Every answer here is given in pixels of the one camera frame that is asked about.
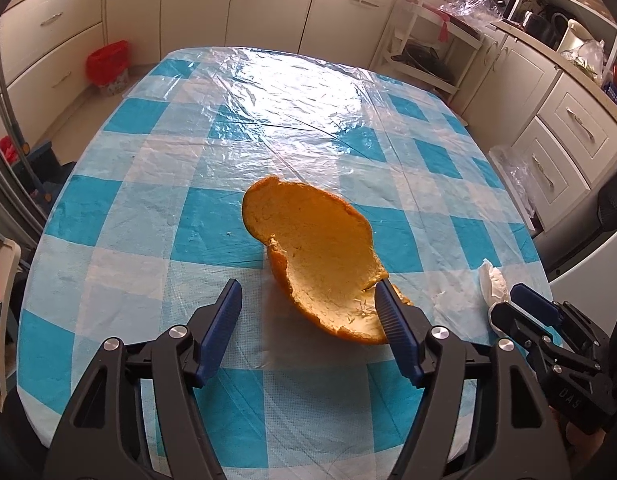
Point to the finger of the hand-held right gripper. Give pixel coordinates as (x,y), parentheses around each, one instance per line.
(533,301)
(513,320)

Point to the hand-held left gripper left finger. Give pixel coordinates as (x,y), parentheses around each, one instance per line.
(216,330)

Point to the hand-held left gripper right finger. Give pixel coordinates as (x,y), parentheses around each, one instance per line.
(398,335)

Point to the small white tissue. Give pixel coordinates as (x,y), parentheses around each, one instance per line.
(493,282)

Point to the large orange peel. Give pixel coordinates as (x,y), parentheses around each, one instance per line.
(313,240)

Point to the blue checkered plastic tablecloth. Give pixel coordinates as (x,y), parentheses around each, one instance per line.
(163,220)

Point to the clear plastic bag bundle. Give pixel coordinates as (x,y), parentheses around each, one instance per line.
(513,175)

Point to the beige blue shelf rack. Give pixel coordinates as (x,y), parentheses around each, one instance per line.
(8,310)

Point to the clear bag with food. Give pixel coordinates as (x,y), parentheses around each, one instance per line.
(586,60)

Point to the white storage cart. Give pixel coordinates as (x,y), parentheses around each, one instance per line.
(468,55)

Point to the black pan with lid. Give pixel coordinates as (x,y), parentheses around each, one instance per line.
(426,62)

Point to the white kettle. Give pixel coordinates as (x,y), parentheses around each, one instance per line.
(573,35)

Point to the black kettle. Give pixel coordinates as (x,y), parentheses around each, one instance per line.
(541,25)

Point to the red lined floor bin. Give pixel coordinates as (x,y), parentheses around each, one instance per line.
(108,65)

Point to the crumpled clear plastic bag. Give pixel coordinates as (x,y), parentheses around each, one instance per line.
(468,0)

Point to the white kitchen cabinets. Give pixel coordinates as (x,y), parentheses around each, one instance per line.
(268,5)

